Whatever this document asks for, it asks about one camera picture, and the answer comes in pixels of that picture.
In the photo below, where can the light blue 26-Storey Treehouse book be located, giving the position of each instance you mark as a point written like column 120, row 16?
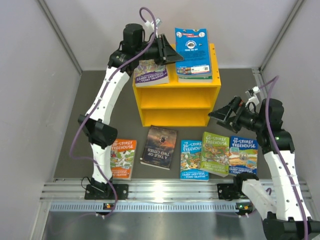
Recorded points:
column 190, row 159

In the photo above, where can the purple 52-Storey Treehouse book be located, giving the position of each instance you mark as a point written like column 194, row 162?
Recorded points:
column 148, row 73

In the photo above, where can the slotted grey cable duct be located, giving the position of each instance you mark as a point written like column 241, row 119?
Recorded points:
column 147, row 207

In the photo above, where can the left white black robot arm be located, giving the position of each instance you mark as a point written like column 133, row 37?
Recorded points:
column 96, row 122

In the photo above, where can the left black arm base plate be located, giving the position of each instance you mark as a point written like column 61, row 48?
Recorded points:
column 103, row 191

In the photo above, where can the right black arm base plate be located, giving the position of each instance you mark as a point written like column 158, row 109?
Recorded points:
column 227, row 192

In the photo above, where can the blue back-cover book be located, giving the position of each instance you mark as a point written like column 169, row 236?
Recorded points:
column 194, row 46

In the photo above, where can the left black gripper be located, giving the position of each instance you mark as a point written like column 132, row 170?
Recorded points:
column 165, row 53

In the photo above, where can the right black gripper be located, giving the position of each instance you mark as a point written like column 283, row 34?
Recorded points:
column 238, row 106

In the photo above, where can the green 104-Storey Treehouse book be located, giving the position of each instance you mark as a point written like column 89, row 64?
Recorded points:
column 195, row 79

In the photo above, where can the dark Tale of Two Cities book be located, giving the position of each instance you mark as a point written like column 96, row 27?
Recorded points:
column 159, row 147

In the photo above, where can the blue 91-Storey Treehouse book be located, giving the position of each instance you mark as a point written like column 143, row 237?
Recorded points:
column 243, row 155

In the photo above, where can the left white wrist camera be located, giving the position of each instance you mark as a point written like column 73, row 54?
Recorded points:
column 151, row 26

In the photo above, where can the aluminium mounting rail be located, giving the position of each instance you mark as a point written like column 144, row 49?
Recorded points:
column 140, row 190

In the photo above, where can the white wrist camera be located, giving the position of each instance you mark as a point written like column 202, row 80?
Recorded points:
column 151, row 26
column 252, row 95

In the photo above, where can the yellow wooden shelf box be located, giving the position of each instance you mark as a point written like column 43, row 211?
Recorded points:
column 179, row 104

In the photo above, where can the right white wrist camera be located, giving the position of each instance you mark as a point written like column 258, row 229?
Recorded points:
column 252, row 95

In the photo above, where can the orange 78-Storey Treehouse book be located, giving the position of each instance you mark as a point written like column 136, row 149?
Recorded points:
column 122, row 158

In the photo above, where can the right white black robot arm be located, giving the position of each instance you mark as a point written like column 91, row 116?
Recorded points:
column 285, row 217

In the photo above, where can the lime 65-Storey Treehouse book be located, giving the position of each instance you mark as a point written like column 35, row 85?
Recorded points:
column 215, row 152

